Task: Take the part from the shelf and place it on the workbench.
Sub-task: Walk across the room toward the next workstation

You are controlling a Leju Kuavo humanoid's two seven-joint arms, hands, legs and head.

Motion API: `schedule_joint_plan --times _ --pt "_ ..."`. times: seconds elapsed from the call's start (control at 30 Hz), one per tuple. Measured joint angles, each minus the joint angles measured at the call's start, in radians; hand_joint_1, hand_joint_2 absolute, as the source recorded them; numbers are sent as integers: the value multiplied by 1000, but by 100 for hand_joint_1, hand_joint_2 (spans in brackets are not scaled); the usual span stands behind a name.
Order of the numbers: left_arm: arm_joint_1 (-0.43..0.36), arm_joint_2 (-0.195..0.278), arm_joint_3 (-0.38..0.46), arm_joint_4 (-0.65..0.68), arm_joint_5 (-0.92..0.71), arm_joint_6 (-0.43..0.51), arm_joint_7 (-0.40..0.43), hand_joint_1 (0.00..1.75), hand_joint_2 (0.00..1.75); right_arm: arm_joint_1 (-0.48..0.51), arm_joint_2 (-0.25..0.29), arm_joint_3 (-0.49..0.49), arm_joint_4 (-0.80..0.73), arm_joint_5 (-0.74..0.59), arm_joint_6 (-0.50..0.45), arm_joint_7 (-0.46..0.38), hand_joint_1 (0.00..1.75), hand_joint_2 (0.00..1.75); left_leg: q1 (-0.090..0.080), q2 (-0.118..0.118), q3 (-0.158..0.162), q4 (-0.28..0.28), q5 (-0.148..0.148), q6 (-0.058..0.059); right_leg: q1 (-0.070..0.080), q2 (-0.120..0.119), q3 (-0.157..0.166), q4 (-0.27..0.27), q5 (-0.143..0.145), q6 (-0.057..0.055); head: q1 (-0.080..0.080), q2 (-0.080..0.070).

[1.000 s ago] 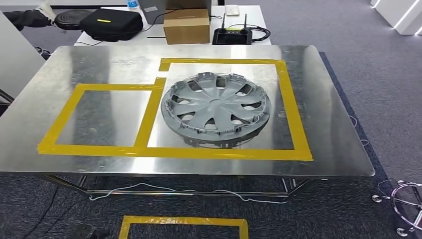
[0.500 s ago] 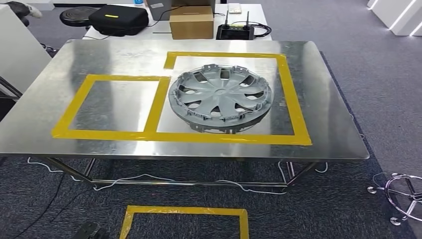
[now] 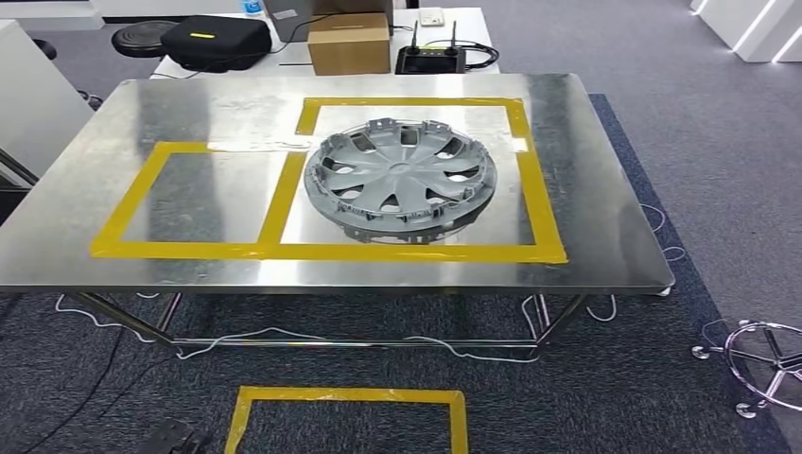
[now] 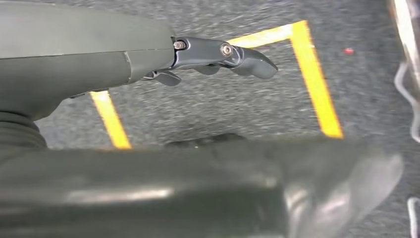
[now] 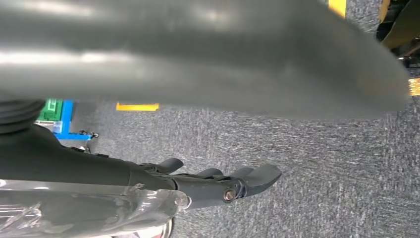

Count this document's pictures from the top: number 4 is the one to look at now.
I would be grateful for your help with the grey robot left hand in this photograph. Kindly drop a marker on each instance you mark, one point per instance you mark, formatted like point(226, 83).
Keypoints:
point(82, 49)

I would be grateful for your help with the robot grey body shell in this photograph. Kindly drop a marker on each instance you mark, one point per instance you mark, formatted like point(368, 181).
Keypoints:
point(164, 190)

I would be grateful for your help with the yellow floor tape square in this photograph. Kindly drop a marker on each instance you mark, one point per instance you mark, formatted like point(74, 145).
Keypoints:
point(315, 82)

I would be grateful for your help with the small red scrap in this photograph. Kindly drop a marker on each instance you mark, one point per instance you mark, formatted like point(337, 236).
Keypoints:
point(348, 51)

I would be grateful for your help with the chrome frame bar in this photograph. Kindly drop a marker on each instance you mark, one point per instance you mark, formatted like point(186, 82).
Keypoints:
point(407, 29)

